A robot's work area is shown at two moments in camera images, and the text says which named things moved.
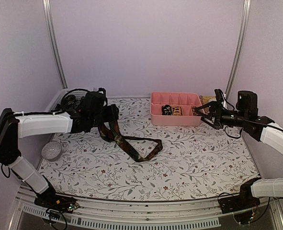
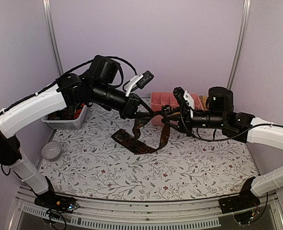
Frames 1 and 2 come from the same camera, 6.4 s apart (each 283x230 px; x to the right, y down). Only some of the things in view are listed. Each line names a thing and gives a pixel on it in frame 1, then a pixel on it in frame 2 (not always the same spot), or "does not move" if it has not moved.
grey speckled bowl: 51,151 does not move
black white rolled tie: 166,110 does not move
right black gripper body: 221,118 -> 186,121
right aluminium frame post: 240,48 does not move
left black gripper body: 100,119 -> 133,99
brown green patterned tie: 110,132 -> 133,142
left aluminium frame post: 47,6 does not move
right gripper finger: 209,122 -> 175,126
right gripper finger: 208,105 -> 172,113
